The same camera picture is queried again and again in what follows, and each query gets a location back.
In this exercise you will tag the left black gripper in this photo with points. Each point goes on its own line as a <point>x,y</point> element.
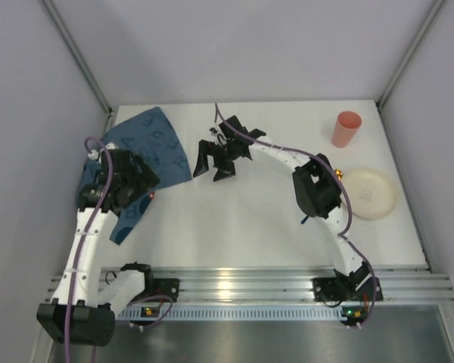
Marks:
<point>143,175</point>

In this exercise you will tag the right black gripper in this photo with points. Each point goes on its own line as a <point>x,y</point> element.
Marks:
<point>219,153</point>

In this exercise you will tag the blue letter placemat cloth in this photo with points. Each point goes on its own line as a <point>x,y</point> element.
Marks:
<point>151,135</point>

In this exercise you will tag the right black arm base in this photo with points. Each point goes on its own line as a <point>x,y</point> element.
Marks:
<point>336,291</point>

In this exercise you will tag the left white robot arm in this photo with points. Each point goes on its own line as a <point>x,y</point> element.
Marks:
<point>79,312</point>

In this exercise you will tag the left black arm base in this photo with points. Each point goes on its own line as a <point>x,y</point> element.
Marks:
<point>159,286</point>

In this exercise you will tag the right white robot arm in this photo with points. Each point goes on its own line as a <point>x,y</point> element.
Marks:
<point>318,193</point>

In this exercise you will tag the gold metal fork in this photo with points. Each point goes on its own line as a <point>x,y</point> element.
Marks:
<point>339,174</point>

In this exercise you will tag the pink plastic cup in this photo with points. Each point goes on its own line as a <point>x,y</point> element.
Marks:
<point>346,126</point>

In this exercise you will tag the cream round plate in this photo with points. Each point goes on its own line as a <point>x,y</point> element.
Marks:
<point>372,194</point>

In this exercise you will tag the left aluminium frame post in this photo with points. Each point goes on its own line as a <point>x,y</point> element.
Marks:
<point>59,24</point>

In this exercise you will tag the aluminium frame post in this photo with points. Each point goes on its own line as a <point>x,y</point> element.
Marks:
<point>409,53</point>
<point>59,24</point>

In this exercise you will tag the aluminium mounting rail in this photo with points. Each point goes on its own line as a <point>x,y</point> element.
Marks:
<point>402,286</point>

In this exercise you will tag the perforated grey cable duct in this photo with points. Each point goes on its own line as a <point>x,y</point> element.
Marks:
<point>241,313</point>

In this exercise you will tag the right aluminium frame post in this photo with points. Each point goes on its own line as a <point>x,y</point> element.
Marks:
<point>409,53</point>

